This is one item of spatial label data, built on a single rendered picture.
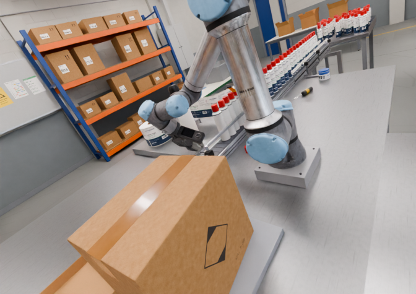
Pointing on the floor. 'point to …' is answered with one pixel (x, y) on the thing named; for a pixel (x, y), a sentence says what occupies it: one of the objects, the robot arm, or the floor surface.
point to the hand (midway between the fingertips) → (203, 148)
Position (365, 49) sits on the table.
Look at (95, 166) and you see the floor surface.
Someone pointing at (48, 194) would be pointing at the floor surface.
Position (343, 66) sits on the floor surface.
